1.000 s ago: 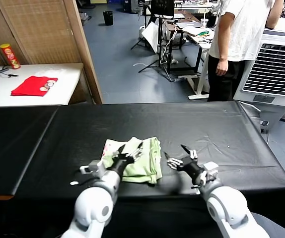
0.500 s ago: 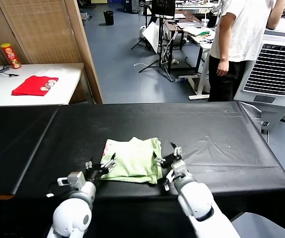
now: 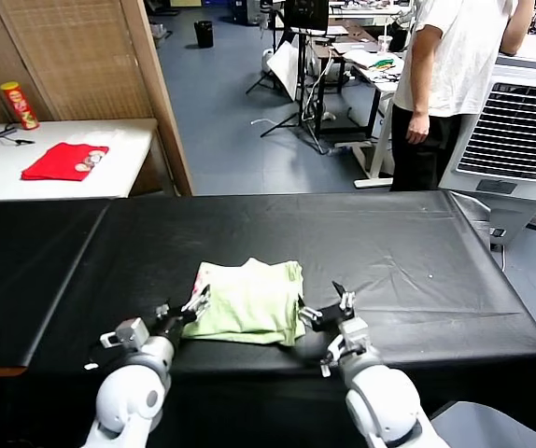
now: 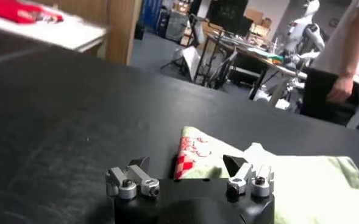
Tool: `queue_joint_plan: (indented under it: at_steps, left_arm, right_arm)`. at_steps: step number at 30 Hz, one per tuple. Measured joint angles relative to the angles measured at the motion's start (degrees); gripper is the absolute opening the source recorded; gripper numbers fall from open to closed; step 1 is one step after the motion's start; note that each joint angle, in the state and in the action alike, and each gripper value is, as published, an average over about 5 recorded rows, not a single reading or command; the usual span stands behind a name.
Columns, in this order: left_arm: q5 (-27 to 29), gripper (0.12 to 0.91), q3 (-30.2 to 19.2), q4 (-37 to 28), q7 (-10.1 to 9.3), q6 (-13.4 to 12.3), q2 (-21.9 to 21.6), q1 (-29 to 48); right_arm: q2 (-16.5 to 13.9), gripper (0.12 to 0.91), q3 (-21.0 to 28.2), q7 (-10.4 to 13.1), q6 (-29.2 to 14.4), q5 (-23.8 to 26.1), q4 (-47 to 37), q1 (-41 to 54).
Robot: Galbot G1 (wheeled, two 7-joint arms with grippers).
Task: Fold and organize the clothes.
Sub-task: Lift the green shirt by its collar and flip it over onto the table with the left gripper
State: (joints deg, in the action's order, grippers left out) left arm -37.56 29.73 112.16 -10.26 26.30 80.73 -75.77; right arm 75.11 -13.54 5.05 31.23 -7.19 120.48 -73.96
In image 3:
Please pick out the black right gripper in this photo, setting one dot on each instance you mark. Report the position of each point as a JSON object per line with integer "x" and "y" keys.
{"x": 331, "y": 312}

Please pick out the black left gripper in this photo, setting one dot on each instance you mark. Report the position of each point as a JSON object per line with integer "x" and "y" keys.
{"x": 172, "y": 326}

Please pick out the light green t-shirt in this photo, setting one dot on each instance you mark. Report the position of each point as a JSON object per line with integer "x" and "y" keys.
{"x": 249, "y": 308}

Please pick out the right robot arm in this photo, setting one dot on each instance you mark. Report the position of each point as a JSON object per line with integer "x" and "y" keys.
{"x": 380, "y": 401}

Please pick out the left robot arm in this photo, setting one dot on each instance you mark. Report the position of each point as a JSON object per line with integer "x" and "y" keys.
{"x": 128, "y": 396}

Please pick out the cluttered office desk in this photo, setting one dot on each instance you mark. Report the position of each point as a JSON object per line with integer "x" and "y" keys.
{"x": 375, "y": 158}

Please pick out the white side table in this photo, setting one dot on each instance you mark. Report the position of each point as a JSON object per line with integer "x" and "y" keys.
{"x": 123, "y": 154}

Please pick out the red folded shirt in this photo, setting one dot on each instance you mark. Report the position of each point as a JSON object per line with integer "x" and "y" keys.
{"x": 58, "y": 163}

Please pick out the black tripod stand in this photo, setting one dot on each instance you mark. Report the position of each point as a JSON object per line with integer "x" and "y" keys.
{"x": 301, "y": 84}

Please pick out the white reflector board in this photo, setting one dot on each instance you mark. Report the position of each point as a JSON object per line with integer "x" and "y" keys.
{"x": 284, "y": 65}

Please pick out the white air cooler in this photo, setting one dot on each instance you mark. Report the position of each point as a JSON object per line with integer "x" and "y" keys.
{"x": 515, "y": 130}

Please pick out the plastic cup with straw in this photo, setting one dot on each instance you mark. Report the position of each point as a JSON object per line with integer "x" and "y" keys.
{"x": 384, "y": 45}

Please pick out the red chips can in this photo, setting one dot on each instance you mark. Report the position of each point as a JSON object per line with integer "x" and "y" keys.
{"x": 19, "y": 107}

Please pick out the black trash bin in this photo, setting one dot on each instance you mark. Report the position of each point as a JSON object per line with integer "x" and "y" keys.
{"x": 203, "y": 33}

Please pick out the wooden partition screen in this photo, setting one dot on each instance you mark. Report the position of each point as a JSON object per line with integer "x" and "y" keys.
{"x": 76, "y": 56}

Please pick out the person in white t-shirt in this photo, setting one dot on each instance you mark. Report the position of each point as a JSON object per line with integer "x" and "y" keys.
{"x": 459, "y": 56}

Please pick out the black monitor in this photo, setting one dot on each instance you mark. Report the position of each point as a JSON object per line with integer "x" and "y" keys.
{"x": 305, "y": 14}

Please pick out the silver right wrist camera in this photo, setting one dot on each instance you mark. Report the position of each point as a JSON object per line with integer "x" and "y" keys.
{"x": 354, "y": 332}

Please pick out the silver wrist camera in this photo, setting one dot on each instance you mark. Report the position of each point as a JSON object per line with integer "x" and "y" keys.
{"x": 354, "y": 332}
{"x": 130, "y": 332}

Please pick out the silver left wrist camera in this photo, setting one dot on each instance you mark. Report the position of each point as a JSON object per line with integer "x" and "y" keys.
{"x": 130, "y": 332}

